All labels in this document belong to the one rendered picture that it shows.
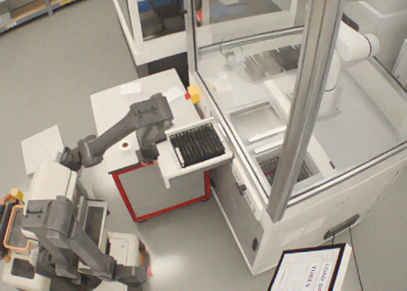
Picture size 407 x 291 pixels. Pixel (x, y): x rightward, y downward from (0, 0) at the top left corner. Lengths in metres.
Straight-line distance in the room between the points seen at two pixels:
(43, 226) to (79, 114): 2.58
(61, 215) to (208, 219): 1.82
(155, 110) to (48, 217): 0.49
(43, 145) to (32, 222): 1.36
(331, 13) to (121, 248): 1.84
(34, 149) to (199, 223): 1.24
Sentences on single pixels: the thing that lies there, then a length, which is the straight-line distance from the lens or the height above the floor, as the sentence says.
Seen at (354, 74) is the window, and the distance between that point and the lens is 0.96.
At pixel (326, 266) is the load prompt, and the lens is 1.23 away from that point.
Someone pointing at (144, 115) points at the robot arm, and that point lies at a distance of 1.06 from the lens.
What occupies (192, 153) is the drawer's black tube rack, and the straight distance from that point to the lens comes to 1.70.
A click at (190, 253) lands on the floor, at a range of 2.42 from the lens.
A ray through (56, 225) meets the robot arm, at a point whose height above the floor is 1.63.
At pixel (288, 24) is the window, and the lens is 0.91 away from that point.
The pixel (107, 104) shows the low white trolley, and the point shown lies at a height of 0.76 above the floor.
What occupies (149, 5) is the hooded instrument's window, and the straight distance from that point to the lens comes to 2.13.
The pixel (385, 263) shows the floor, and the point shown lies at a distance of 2.67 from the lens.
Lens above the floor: 2.28
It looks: 52 degrees down
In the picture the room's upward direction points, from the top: 3 degrees counter-clockwise
